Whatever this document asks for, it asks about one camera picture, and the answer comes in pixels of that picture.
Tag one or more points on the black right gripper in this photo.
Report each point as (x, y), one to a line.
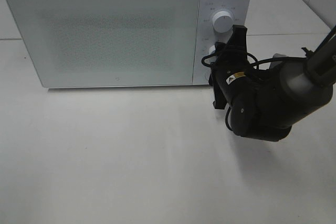
(231, 71)

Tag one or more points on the white timer knob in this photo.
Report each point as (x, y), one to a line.
(212, 51)

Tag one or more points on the round door release button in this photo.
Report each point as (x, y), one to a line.
(207, 75)

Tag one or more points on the white microwave door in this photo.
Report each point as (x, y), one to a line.
(108, 43)

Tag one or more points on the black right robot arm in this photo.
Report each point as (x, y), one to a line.
(265, 98)

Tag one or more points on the upper white control knob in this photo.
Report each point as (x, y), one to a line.
(222, 21)

